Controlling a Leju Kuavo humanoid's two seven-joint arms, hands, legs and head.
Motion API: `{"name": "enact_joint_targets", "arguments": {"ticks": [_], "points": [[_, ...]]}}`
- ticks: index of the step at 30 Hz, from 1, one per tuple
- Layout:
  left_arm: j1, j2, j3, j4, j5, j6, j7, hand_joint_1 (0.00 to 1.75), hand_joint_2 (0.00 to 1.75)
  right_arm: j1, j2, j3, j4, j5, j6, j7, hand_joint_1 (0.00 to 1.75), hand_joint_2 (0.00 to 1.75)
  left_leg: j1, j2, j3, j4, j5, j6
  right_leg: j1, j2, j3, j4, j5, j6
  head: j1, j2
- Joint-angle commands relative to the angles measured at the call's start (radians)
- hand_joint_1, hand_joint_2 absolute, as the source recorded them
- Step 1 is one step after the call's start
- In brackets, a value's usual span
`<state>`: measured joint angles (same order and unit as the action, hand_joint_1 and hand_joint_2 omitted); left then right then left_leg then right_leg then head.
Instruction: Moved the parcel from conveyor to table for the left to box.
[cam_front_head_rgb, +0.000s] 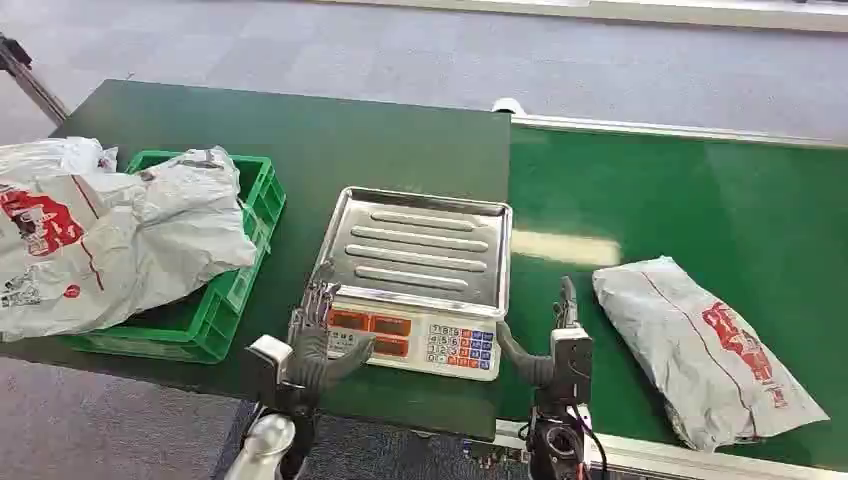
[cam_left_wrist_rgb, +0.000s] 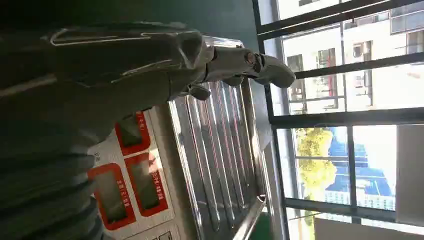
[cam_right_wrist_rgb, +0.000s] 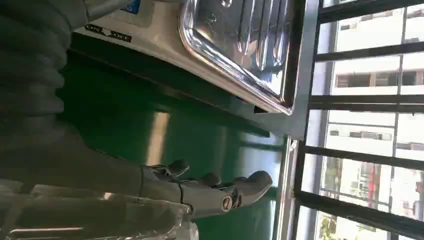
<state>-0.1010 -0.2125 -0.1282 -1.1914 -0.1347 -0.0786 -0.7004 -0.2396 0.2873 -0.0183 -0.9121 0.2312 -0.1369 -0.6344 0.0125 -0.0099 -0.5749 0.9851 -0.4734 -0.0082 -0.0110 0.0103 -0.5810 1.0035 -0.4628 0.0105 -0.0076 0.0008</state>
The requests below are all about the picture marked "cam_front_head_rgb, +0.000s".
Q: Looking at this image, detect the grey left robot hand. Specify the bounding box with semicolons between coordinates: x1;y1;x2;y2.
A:
286;260;376;400

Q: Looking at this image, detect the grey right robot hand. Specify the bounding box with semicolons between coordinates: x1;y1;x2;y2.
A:
496;276;580;391

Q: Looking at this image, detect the green plastic crate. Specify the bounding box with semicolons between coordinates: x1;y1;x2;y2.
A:
58;149;287;366

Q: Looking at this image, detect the white electronic scale steel tray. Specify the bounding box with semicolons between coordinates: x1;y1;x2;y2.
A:
308;186;515;383

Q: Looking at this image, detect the grey parcel bag red print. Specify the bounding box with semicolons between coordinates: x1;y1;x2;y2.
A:
591;256;831;454

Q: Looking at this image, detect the dark green table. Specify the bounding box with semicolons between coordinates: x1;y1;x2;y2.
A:
0;78;513;443

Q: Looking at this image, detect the large grey parcel red print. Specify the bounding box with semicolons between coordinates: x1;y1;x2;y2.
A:
0;145;258;344

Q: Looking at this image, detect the green conveyor belt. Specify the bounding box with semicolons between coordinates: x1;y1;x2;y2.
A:
495;125;848;473

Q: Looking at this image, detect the small white parcel bag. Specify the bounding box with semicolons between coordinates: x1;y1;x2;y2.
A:
0;136;120;179

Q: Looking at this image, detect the metal stand leg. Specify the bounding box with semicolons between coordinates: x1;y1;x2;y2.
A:
0;33;72;126

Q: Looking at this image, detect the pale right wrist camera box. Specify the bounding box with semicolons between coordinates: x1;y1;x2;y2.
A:
548;325;596;407

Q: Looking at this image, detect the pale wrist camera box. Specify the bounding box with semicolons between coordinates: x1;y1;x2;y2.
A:
245;334;295;403
548;325;596;407

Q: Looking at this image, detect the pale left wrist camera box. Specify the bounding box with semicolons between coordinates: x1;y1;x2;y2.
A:
245;334;295;403

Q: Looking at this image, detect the white conveyor frame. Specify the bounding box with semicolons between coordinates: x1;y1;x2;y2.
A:
491;97;848;480

